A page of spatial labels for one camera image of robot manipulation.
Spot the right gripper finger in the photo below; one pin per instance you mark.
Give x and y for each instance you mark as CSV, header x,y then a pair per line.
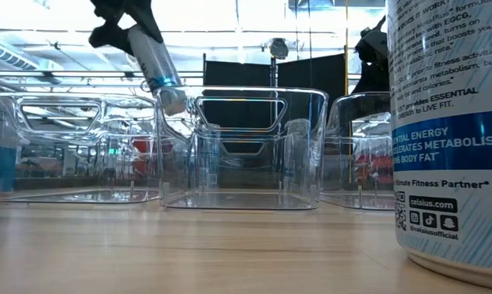
x,y
377,79

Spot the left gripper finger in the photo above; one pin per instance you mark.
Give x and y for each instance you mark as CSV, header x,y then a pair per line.
x,y
148,20
111,34

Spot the black aluminium frame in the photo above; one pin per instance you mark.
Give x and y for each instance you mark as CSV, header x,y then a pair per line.
x,y
66,183

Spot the clear plastic bin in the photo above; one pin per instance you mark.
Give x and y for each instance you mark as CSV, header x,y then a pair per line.
x,y
360,122
78,196
242,200

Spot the black folding partition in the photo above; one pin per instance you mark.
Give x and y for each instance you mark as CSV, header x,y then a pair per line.
x,y
238,71

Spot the white Celsius can black lid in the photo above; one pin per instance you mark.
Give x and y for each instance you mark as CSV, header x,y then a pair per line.
x,y
156,65
450,143

